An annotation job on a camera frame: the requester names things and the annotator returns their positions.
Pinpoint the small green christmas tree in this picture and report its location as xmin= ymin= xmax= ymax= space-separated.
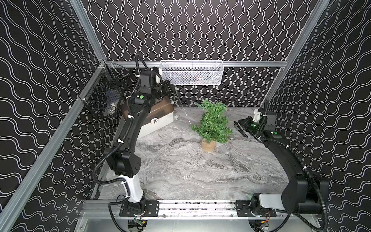
xmin=190 ymin=99 xmax=233 ymax=152

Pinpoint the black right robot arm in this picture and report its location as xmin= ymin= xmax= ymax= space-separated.
xmin=234 ymin=112 xmax=329 ymax=215

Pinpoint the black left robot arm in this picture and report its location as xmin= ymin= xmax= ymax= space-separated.
xmin=101 ymin=67 xmax=174 ymax=204

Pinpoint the grey black utility knife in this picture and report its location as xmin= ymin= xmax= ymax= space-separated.
xmin=234 ymin=121 xmax=248 ymax=138

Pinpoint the white brown storage box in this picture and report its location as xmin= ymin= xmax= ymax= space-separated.
xmin=138 ymin=96 xmax=174 ymax=139

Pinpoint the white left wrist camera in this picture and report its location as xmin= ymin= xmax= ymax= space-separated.
xmin=151 ymin=67 xmax=163 ymax=86

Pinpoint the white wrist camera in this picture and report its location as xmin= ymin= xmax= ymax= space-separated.
xmin=253 ymin=109 xmax=261 ymax=124
xmin=151 ymin=67 xmax=163 ymax=86

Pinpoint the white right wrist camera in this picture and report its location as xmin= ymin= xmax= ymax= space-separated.
xmin=253 ymin=109 xmax=261 ymax=124

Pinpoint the black wire basket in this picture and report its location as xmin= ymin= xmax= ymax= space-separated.
xmin=82 ymin=60 xmax=130 ymax=118

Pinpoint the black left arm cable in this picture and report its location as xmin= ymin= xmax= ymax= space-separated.
xmin=92 ymin=54 xmax=151 ymax=232

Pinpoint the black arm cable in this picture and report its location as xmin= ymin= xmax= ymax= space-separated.
xmin=92 ymin=54 xmax=151 ymax=232
xmin=257 ymin=100 xmax=328 ymax=232

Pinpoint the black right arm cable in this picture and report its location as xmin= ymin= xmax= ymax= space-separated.
xmin=257 ymin=100 xmax=328 ymax=232

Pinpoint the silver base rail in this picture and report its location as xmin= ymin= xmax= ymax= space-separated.
xmin=83 ymin=199 xmax=317 ymax=218

